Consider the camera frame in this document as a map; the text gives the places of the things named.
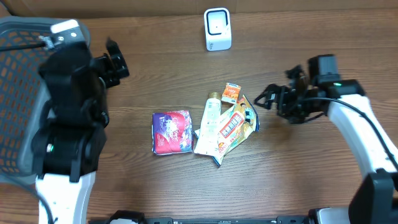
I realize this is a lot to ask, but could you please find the orange kleenex tissue pack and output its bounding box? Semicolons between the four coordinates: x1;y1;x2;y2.
221;83;241;104

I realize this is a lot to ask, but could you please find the yellow snack bag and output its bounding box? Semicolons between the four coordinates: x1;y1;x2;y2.
194;95;260;166

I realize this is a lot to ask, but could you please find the white bamboo print tube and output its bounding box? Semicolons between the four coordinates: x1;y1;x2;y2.
194;92;221;156

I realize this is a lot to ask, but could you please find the red purple pad pack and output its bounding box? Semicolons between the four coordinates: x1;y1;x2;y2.
152;110;193;156

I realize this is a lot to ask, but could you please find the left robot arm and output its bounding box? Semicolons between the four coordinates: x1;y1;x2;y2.
31;19;129;223

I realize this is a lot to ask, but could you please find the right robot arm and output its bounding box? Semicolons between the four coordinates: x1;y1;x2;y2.
254;54;397;223

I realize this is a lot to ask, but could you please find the white barcode scanner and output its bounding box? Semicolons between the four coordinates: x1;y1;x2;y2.
203;7;232;52

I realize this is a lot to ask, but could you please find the grey plastic basket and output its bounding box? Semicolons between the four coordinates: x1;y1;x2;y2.
1;16;61;185

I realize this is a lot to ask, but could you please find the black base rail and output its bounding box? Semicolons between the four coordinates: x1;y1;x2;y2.
88;210;314;224

